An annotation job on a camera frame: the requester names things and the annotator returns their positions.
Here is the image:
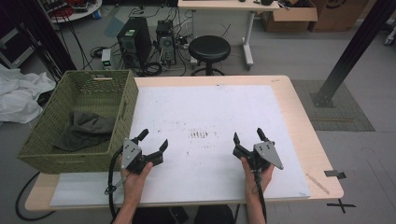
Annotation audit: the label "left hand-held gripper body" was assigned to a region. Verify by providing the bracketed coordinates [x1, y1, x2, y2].
[120, 138, 164, 175]

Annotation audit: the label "person's left hand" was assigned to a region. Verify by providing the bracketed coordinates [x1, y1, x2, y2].
[120, 161, 154, 203]

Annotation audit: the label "person's dark trousers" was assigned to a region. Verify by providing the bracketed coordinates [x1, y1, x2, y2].
[132, 204, 235, 224]

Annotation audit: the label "black metal post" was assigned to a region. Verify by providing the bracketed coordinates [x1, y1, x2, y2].
[309, 0, 396, 108]

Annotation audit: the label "hand-held gripper black cable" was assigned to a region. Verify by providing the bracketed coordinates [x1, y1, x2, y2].
[105, 147, 125, 221]
[253, 169, 268, 224]

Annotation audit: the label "green woven basket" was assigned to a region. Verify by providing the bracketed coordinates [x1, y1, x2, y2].
[17, 69, 139, 175]

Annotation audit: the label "white foam mat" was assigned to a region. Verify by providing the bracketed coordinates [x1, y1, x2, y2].
[49, 85, 312, 208]

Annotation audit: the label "right hand-held gripper black cable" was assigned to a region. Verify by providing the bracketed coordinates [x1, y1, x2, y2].
[253, 169, 268, 224]

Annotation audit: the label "small white power unit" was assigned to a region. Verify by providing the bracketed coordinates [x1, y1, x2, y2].
[101, 48, 112, 70]

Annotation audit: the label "dark olive printed t-shirt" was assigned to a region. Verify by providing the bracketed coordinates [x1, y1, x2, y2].
[51, 110, 117, 152]

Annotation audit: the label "tall printed cardboard box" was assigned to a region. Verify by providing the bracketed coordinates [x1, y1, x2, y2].
[307, 0, 378, 33]

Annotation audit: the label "grey floor mat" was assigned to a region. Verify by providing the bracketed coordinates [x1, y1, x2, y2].
[290, 79, 376, 133]

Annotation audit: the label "coiled black cable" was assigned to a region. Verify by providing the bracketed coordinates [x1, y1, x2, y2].
[140, 62, 163, 77]

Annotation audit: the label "open-sided computer tower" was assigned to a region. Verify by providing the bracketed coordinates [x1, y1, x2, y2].
[155, 20, 177, 66]

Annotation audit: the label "black floor cable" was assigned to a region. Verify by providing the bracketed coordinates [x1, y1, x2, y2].
[14, 171, 57, 222]

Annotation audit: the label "black computer tower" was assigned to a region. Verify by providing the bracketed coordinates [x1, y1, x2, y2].
[116, 17, 153, 70]

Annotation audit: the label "white crumpled cloth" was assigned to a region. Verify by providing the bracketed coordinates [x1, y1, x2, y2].
[0, 63, 57, 125]

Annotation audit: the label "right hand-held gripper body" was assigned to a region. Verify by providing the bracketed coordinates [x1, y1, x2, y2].
[233, 141, 285, 172]

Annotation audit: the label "person's right hand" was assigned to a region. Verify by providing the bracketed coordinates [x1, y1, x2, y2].
[241, 157, 276, 201]

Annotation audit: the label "round white table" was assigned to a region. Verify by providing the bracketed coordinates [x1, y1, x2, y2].
[36, 0, 103, 24]

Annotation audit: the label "black stand legs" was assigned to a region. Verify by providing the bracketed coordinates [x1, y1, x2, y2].
[18, 21, 78, 82]

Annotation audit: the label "open cardboard box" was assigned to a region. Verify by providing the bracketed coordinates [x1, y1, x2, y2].
[261, 5, 318, 33]

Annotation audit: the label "black tape piece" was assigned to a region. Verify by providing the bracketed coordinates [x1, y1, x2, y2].
[323, 169, 347, 180]

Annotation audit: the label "white-legged wooden desk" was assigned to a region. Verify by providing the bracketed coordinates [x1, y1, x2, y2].
[177, 0, 281, 71]

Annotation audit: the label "black round stool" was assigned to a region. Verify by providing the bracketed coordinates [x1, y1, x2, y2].
[188, 35, 232, 77]

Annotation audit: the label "left hand-held gripper black cable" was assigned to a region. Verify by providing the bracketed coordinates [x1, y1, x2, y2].
[105, 147, 125, 221]

